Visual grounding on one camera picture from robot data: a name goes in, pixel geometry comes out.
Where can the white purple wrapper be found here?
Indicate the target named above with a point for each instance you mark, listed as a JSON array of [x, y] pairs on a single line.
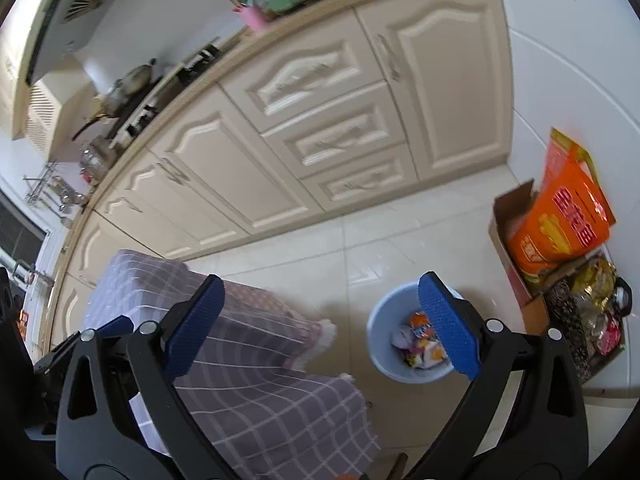
[[400, 340]]

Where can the orange plastic wrapper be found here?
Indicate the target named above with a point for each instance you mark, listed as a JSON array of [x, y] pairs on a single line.
[[419, 324]]

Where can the black gas stove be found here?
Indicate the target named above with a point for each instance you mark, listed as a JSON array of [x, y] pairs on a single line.
[[200, 62]]

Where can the dark window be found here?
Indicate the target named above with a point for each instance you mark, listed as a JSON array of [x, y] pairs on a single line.
[[20, 232]]

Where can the cream kitchen cabinet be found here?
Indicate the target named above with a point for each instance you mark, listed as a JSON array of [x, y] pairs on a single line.
[[210, 175]]

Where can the metal dish rack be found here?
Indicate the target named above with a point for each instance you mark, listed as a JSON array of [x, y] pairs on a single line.
[[65, 199]]

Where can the large cream cabinet drawer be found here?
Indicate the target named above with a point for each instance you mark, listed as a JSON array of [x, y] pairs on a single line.
[[305, 75]]

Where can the red snack packet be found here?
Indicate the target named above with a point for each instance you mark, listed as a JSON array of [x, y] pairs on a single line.
[[607, 332]]

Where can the blue plastic bin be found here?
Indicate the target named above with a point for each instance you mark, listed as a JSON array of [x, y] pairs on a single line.
[[385, 360]]

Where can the steel frying pan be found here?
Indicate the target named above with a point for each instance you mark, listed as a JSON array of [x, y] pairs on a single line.
[[132, 80]]

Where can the red yellow-edged package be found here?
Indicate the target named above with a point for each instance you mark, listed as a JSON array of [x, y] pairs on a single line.
[[562, 160]]

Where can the white range hood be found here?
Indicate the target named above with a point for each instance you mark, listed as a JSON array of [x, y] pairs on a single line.
[[85, 5]]

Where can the black patterned bag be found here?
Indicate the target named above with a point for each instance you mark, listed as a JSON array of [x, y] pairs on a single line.
[[565, 320]]

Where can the grey checked tablecloth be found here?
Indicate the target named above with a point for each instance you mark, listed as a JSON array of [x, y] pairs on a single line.
[[250, 385]]

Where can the dark wooden stool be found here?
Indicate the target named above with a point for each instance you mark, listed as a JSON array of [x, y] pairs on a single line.
[[396, 466]]

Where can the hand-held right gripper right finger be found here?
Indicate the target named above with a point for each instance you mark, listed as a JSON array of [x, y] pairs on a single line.
[[450, 327]]

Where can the gold snack packet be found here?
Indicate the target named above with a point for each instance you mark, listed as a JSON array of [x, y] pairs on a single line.
[[595, 280]]

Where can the cardboard box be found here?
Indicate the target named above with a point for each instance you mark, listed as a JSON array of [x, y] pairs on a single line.
[[500, 245]]

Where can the pink utensil holder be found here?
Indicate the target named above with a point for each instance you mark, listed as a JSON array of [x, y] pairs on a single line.
[[256, 19]]

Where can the orange printed bag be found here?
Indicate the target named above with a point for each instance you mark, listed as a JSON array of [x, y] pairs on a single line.
[[560, 225]]

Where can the glass jar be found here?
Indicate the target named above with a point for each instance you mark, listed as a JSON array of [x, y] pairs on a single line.
[[95, 157]]

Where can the cream louvred wall cabinet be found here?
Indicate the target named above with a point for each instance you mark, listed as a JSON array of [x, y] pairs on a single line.
[[42, 120]]

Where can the yellow white wrapper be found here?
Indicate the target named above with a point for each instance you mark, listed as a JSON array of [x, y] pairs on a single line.
[[431, 352]]

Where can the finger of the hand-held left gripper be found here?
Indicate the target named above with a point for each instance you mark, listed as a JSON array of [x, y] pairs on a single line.
[[117, 326]]

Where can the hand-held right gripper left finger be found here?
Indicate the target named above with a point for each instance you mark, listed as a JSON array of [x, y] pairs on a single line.
[[195, 327]]

